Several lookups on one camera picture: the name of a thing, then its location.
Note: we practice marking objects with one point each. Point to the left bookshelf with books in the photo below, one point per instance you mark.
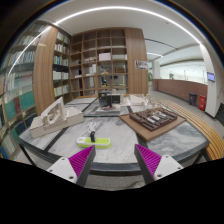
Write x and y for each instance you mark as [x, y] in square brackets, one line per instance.
[33, 74]

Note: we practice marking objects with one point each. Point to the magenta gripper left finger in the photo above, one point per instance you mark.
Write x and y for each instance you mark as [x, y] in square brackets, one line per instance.
[75, 168]

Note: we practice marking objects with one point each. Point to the wooden bookshelf wall unit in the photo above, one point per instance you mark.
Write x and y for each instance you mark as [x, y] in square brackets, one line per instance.
[104, 60]

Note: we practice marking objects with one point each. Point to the yellow-green white power strip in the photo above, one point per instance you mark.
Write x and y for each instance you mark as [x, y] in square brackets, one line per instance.
[98, 143]

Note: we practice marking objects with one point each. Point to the dark brown architectural model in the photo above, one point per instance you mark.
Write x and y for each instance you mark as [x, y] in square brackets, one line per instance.
[153, 119]

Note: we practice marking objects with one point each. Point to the black charger plug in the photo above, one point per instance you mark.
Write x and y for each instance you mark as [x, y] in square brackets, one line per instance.
[92, 136]

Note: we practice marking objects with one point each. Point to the white architectural model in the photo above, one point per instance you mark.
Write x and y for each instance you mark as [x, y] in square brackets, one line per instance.
[54, 118]
[139, 100]

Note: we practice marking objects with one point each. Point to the wall mounted screen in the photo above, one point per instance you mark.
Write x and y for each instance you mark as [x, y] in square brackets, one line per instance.
[211, 76]

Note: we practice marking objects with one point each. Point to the wooden slatted bench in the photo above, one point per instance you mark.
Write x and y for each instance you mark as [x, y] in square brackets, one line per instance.
[215, 149]

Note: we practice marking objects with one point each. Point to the brown wooden model base board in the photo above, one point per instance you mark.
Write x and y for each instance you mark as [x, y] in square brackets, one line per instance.
[149, 135]

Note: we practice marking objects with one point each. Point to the white architectural model far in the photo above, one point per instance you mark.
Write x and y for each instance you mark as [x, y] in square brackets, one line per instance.
[139, 100]

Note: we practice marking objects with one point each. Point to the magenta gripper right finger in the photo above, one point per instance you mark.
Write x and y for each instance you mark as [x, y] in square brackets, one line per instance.
[154, 166]

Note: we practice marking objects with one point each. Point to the white architectural model left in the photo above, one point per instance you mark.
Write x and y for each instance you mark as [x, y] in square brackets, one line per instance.
[54, 118]

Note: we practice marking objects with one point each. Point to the poster on wooden panel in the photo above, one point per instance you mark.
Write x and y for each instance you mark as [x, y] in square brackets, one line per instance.
[141, 65]

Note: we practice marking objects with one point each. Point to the dark grey bin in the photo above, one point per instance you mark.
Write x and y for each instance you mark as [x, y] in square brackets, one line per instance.
[192, 99]

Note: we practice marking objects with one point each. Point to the wooden reception counter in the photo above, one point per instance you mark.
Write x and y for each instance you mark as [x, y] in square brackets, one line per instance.
[180, 88]

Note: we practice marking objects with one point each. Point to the red bin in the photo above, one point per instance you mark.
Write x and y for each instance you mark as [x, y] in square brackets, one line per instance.
[202, 102]

